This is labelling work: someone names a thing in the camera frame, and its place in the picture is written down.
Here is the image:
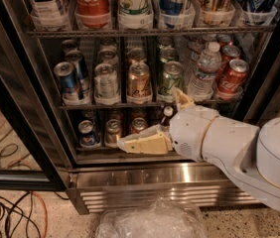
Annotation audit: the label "red can bottom shelf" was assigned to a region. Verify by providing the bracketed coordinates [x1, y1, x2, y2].
[130, 117, 148, 134]

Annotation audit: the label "front red coca-cola can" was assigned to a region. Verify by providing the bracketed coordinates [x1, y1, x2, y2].
[217, 59, 249, 93]

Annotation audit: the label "green can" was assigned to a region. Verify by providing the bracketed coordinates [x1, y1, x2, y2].
[159, 47, 179, 70]
[158, 60, 184, 96]

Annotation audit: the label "dark juice bottle white cap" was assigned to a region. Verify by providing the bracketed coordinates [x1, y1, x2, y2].
[160, 106, 174, 126]

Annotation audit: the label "blue redbull can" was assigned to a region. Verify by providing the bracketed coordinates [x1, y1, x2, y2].
[65, 50, 89, 91]
[54, 61, 82, 103]

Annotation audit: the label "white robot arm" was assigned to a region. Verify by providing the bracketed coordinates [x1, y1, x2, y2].
[117, 87, 280, 211]

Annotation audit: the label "blue pepsi can bottom shelf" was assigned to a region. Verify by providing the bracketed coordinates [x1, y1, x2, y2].
[78, 120, 99, 147]

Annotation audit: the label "white silver can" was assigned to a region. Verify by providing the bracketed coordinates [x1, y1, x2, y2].
[98, 49, 119, 69]
[94, 63, 119, 99]

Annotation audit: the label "front green can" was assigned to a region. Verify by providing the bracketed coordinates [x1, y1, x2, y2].
[158, 60, 184, 96]

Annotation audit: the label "front white silver can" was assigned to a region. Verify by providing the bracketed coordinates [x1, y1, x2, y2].
[94, 63, 119, 99]

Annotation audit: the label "front gold can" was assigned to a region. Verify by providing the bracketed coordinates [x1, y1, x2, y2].
[127, 62, 151, 97]

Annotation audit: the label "red coca-cola can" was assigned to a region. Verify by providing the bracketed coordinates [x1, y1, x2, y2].
[217, 59, 249, 93]
[216, 34, 233, 47]
[215, 45, 241, 82]

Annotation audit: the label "black cables on floor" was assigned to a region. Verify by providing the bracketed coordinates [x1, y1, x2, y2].
[0, 190, 44, 238]

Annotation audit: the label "orange cable on floor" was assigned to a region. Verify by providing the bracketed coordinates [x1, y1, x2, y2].
[30, 190, 49, 238]

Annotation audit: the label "rear red coca-cola can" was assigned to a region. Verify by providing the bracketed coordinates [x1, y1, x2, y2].
[216, 34, 233, 47]

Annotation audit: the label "coca-cola bottle top shelf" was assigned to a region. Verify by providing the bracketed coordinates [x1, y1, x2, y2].
[76, 0, 109, 29]

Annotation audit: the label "clear plastic bag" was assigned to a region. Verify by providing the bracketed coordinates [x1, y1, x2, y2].
[95, 197, 208, 238]

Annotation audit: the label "front clear water bottle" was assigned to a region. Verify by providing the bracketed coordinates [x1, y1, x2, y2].
[188, 42, 221, 101]

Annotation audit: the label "stainless steel glass-door fridge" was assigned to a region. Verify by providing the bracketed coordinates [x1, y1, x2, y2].
[0, 0, 280, 214]

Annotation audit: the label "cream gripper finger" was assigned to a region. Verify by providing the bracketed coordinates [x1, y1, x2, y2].
[172, 87, 196, 111]
[117, 125, 173, 155]

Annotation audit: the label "rear redbull can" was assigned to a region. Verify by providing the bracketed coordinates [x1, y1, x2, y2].
[61, 39, 77, 54]

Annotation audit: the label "gold can bottom shelf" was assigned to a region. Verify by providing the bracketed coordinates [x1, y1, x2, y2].
[105, 119, 122, 144]

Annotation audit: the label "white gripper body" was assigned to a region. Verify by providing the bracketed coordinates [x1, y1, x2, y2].
[169, 105, 219, 162]

